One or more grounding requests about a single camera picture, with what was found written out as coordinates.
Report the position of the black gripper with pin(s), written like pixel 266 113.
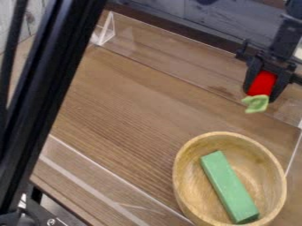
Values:
pixel 266 60

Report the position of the red plush strawberry toy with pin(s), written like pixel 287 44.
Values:
pixel 259 92

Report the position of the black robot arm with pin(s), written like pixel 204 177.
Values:
pixel 28 109

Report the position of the clear acrylic tray walls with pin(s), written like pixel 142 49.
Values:
pixel 148 91

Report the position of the wooden bowl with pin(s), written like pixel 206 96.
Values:
pixel 257 168

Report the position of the green rectangular block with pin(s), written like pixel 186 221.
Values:
pixel 231 192

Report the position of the clear acrylic corner bracket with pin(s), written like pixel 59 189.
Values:
pixel 106 31

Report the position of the black table frame mount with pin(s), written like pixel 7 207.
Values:
pixel 29 213

